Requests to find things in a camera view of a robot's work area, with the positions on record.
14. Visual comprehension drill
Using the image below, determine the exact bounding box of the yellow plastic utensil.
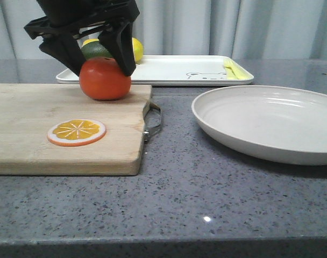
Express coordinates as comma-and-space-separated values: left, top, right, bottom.
225, 67, 238, 80

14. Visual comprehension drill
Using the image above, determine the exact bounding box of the yellow plastic fork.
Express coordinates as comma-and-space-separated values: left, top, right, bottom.
223, 59, 254, 80

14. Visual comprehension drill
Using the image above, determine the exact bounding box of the green lime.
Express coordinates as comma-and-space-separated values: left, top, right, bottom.
81, 41, 113, 60

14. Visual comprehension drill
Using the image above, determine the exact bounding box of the orange slice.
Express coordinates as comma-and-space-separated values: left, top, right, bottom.
47, 119, 106, 147

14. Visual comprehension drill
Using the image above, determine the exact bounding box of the metal board handle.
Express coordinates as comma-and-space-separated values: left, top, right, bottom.
143, 102, 163, 142

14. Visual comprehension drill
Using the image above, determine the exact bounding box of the beige round plate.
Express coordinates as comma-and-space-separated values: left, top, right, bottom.
191, 85, 327, 166

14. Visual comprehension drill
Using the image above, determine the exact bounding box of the orange mandarin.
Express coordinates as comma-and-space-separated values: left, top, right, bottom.
79, 57, 131, 101

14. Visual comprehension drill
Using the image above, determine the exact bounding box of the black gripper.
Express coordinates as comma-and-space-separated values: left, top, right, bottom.
24, 1, 140, 76

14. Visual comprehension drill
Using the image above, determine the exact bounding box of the yellow lemon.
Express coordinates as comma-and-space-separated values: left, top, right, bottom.
82, 39, 99, 46
132, 38, 144, 63

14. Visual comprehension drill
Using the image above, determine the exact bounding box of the white bear print tray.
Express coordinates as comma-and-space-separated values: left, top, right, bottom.
55, 55, 255, 87

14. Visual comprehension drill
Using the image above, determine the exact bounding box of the grey curtain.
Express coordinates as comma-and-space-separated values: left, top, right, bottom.
0, 0, 327, 61

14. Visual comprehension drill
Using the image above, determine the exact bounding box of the wooden cutting board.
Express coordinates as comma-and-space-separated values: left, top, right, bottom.
0, 83, 152, 176

